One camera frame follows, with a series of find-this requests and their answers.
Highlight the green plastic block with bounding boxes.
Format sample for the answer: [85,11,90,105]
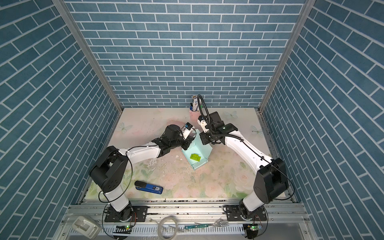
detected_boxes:
[190,154,201,162]

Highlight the light blue paper box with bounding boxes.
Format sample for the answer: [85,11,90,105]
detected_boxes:
[182,130,213,170]

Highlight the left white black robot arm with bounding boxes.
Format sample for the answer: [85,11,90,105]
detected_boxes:
[90,123,195,222]

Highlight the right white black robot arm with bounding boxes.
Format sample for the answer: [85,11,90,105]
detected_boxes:
[198,112,289,219]

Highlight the pink pen holder cup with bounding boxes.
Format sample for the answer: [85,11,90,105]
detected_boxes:
[189,110,201,122]

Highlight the blue black stapler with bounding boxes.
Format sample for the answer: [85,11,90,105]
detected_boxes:
[135,181,164,195]

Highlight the metal fork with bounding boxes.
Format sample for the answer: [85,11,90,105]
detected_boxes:
[195,218,229,228]

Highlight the white plastic holder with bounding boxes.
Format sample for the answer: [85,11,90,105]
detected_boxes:
[72,216,102,239]

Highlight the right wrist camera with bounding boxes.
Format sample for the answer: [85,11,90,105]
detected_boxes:
[197,115,209,133]

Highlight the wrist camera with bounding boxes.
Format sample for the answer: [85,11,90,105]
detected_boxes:
[182,123,195,140]
[197,115,209,133]

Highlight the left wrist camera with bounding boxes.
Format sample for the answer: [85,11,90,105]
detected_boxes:
[182,123,195,140]

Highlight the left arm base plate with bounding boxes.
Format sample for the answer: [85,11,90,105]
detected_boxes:
[104,206,148,223]

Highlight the aluminium frame rail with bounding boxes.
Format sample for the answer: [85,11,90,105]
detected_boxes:
[54,200,316,240]

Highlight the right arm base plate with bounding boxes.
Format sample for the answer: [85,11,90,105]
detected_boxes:
[222,205,267,222]

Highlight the coiled white cable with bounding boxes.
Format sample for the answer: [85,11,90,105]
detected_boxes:
[157,215,180,240]

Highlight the green handled tool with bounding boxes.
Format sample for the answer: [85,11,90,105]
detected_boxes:
[184,224,211,230]

